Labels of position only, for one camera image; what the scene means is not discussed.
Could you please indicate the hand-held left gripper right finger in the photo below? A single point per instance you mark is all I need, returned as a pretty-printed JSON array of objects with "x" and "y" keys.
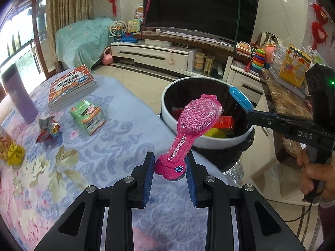
[{"x": 191, "y": 183}]

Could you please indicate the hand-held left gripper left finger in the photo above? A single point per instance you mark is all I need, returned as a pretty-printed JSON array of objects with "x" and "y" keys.
[{"x": 149, "y": 180}]

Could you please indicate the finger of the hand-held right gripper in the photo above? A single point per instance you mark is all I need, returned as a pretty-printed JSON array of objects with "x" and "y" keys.
[{"x": 267, "y": 121}]

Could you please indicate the blue bone-shaped package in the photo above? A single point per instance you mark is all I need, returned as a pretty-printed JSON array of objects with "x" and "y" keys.
[{"x": 240, "y": 98}]

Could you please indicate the red packet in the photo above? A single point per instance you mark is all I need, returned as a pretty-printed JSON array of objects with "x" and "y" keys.
[{"x": 225, "y": 121}]

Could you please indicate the yellow foam fruit net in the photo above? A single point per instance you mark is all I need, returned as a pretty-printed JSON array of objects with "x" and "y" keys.
[{"x": 217, "y": 132}]

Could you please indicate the pink bone-shaped package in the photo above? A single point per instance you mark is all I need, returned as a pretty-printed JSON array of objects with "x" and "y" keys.
[{"x": 199, "y": 115}]

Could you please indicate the white bin with black liner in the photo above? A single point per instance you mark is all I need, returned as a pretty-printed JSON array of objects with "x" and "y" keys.
[{"x": 188, "y": 91}]

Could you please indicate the person's right forearm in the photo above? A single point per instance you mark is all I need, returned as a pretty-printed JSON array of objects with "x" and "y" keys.
[{"x": 327, "y": 214}]

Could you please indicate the person's right hand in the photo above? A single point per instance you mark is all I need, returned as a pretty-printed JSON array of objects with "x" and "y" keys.
[{"x": 316, "y": 171}]

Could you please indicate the brown marble side table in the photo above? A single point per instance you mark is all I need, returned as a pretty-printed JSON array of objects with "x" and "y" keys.
[{"x": 285, "y": 102}]

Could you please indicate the crumpled silver plastic bag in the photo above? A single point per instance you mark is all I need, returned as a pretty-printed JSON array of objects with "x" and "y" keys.
[{"x": 235, "y": 174}]

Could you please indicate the yellow printed box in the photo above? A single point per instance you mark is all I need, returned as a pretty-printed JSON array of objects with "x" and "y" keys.
[{"x": 293, "y": 68}]

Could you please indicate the floral purple tablecloth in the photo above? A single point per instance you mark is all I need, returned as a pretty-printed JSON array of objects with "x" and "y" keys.
[{"x": 104, "y": 149}]

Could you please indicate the clear plastic organiser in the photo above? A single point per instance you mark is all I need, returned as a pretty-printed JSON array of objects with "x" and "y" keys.
[{"x": 277, "y": 57}]

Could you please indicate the white slipper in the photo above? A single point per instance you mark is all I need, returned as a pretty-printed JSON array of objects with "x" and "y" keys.
[{"x": 219, "y": 70}]

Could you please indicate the red wrapper piece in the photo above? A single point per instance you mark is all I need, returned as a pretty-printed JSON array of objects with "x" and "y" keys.
[{"x": 178, "y": 109}]

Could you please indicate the orange toy cash register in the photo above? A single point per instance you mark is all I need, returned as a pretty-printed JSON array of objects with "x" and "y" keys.
[{"x": 243, "y": 47}]

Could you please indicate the striped bag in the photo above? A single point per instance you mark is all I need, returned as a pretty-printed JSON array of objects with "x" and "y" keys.
[{"x": 263, "y": 38}]

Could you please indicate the green printed carton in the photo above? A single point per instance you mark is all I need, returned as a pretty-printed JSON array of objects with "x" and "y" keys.
[{"x": 87, "y": 115}]

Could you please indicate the stacked white yellow containers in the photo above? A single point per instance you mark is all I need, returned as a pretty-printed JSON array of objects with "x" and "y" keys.
[{"x": 199, "y": 61}]

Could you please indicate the crumpled red silver wrapper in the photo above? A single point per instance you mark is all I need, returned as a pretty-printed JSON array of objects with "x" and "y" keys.
[{"x": 48, "y": 130}]

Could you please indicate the pink round hanging toy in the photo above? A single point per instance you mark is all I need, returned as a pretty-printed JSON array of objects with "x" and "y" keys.
[{"x": 171, "y": 61}]

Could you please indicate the stack of picture books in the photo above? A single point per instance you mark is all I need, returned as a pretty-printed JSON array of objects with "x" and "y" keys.
[{"x": 70, "y": 83}]

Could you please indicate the white television cabinet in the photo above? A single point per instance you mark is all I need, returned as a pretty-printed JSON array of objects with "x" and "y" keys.
[{"x": 151, "y": 52}]

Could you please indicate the black television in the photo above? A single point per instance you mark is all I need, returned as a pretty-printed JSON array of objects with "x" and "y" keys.
[{"x": 201, "y": 5}]

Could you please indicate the white flat box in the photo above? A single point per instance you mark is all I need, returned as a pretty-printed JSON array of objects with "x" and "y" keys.
[{"x": 157, "y": 42}]

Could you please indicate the yellow snack box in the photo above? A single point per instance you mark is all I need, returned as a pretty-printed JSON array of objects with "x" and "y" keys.
[{"x": 13, "y": 153}]

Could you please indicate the purple bottle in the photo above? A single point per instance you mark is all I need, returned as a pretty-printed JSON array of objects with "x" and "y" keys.
[{"x": 21, "y": 96}]

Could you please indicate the ferris wheel toy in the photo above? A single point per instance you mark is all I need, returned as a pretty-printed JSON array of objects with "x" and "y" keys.
[{"x": 117, "y": 30}]

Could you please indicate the teal cloth-covered furniture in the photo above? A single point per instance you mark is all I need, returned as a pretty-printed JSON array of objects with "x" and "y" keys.
[{"x": 81, "y": 39}]

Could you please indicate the white yellow toy box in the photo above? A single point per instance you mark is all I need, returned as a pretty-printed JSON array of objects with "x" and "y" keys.
[{"x": 138, "y": 12}]

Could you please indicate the brown sliding glass door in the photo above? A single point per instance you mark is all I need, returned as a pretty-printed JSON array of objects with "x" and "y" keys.
[{"x": 36, "y": 31}]

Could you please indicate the beige curtain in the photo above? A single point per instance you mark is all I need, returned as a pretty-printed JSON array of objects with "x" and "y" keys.
[{"x": 68, "y": 0}]

